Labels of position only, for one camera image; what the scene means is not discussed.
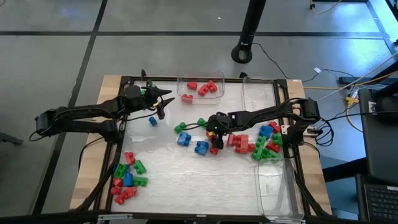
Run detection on yellow floor cable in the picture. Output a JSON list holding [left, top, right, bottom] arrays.
[[303, 51, 398, 91]]

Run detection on black floor bracket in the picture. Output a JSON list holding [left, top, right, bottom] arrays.
[[0, 132, 24, 146]]

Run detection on black floor cable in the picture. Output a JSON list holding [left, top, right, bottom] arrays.
[[251, 42, 357, 82]]

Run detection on black cable bundle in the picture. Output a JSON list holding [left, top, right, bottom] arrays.
[[74, 136, 125, 212], [292, 161, 331, 217]]

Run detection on clear plastic bin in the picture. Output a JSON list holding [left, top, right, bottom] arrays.
[[176, 70, 226, 105], [241, 76, 280, 113], [254, 156, 305, 221]]

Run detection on black laptop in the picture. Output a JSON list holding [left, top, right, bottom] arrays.
[[356, 174, 398, 222]]

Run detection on black power strip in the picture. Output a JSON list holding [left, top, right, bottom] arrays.
[[338, 76, 376, 85]]

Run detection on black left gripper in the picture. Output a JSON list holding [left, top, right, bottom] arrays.
[[119, 81, 176, 121]]

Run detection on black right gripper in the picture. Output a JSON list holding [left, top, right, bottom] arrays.
[[206, 112, 239, 150]]

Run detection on glossy white table cover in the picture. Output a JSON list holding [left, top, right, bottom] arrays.
[[111, 80, 295, 216]]

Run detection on dark blue cable bundle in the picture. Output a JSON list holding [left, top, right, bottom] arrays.
[[314, 119, 335, 147]]

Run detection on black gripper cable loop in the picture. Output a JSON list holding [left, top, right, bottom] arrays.
[[182, 122, 215, 132]]

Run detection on black aluminium table frame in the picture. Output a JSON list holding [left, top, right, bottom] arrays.
[[93, 74, 332, 218]]

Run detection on silver bracket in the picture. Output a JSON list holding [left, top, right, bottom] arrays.
[[96, 213, 134, 223]]

